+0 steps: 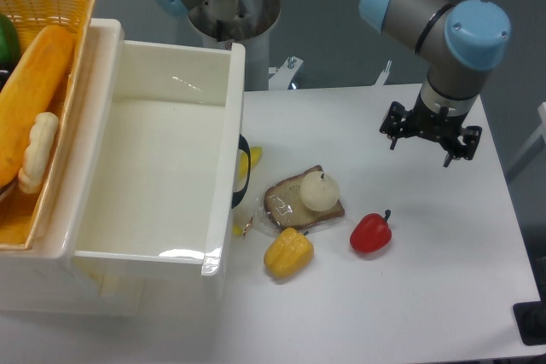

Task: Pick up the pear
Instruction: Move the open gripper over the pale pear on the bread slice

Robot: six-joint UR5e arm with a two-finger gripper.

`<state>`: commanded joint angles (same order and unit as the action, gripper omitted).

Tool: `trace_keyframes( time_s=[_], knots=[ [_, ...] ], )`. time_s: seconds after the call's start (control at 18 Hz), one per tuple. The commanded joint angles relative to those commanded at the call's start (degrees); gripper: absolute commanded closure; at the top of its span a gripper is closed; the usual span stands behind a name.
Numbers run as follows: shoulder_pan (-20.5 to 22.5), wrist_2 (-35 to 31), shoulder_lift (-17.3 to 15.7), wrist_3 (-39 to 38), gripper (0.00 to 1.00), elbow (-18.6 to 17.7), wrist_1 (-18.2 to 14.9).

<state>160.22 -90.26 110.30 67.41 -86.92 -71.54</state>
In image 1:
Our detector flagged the red bell pepper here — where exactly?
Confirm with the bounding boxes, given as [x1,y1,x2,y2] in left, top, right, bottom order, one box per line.
[350,210,392,253]

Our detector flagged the white twisted pastry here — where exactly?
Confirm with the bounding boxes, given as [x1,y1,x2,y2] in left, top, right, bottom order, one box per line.
[18,112,59,194]

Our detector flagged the white stand at right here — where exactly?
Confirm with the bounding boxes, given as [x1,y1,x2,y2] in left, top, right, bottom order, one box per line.
[505,102,545,184]

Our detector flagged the black drawer handle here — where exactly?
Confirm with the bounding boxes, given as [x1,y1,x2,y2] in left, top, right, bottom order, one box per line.
[231,134,253,210]

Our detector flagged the orange baguette loaf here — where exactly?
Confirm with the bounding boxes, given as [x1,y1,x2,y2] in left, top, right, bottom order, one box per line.
[1,25,74,186]

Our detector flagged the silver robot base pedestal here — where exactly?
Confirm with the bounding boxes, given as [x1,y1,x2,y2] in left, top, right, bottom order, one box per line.
[189,0,281,91]

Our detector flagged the yellow corn piece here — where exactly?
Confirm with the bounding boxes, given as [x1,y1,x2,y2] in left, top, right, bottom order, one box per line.
[264,228,314,280]

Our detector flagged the yellow wicker basket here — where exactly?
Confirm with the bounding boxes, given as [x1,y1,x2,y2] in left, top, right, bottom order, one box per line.
[1,0,95,251]

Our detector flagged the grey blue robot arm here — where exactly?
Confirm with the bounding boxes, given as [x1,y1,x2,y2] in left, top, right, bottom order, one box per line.
[155,0,511,161]

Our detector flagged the white open drawer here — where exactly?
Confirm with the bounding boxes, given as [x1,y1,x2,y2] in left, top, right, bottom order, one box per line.
[74,41,246,285]

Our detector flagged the pale white pear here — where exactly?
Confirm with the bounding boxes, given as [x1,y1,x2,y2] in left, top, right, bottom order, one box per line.
[299,171,340,211]

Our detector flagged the white drawer cabinet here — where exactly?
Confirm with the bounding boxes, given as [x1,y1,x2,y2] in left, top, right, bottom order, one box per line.
[1,19,224,316]

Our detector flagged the bread slice in plastic bag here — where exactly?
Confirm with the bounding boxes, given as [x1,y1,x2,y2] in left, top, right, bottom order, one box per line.
[252,165,346,237]

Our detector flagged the green bell pepper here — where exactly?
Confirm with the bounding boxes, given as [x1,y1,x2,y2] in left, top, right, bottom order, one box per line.
[0,14,21,64]

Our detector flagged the yellow banana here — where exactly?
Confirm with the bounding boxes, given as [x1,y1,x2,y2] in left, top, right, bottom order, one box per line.
[238,146,263,180]

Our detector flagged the white table frame bracket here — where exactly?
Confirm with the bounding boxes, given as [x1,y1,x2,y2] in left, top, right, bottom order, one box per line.
[268,56,304,90]

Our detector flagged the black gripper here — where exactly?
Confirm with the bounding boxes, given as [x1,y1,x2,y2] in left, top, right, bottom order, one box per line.
[379,95,482,167]

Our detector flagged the black object at edge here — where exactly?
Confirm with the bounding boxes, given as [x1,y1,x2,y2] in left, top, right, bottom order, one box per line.
[513,301,545,346]

